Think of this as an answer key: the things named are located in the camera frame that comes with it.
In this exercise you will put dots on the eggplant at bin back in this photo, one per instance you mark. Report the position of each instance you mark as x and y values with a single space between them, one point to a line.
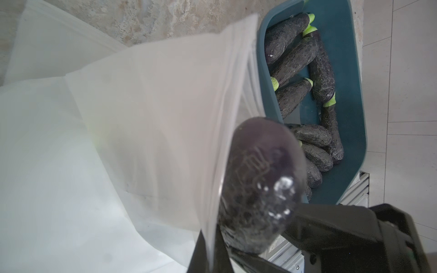
281 35

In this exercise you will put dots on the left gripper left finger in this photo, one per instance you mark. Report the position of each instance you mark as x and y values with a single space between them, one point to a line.
199 261

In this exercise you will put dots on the aluminium mounting rail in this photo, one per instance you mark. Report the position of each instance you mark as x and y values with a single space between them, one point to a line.
317 226

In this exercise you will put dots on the eggplant at bin front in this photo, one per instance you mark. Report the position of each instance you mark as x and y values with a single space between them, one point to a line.
290 96

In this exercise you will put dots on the teal plastic bin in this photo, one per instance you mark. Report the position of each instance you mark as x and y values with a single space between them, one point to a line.
334 20

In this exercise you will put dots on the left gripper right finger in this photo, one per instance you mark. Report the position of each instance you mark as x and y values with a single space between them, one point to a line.
223 256

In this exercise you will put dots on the eggplant at bin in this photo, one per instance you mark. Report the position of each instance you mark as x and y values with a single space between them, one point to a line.
320 70
281 35
290 96

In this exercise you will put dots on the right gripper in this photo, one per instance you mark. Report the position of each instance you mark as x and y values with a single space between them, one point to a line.
383 239

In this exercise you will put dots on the dark purple eggplant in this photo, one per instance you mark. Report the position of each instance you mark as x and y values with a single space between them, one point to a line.
265 179

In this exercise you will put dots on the clear zip-top bag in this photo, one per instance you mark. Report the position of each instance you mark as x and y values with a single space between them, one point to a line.
113 157

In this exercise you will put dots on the eggplant at bin left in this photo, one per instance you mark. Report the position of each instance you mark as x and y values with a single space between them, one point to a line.
320 70

